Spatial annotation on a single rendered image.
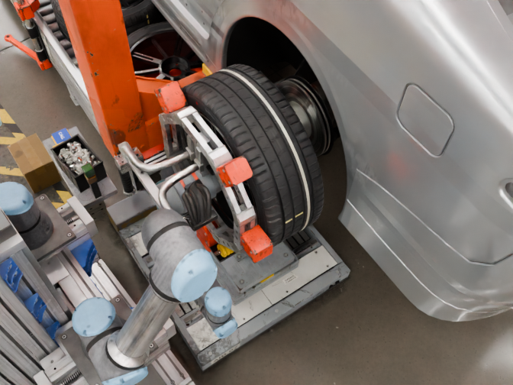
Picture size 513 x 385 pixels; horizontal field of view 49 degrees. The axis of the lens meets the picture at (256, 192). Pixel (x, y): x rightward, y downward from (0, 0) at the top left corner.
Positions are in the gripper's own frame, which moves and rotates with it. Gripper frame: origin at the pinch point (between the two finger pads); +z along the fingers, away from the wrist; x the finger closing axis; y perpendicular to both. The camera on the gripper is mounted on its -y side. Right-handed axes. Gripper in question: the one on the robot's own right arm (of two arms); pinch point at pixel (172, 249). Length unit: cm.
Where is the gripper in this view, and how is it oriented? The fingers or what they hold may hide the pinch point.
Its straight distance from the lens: 192.1
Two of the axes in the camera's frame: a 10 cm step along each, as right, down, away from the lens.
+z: -5.6, -7.0, 4.4
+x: -8.3, 4.6, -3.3
